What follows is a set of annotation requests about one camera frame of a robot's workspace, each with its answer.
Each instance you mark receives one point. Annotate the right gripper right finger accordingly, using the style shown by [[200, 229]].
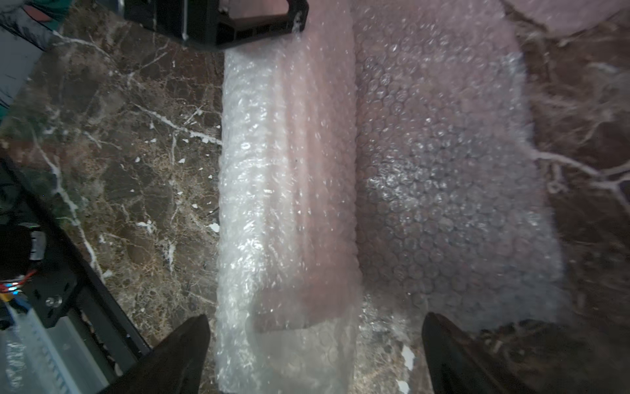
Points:
[[457, 364]]

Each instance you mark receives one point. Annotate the black front mounting rail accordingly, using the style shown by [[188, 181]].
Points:
[[66, 291]]

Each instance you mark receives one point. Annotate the white slotted cable duct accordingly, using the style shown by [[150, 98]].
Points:
[[61, 359]]

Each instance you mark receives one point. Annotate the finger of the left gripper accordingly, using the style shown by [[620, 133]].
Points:
[[203, 25]]

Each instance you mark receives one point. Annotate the crumpled bubble wrap pile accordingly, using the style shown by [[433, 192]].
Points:
[[566, 17]]

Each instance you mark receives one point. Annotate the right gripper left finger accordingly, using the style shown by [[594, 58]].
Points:
[[175, 366]]

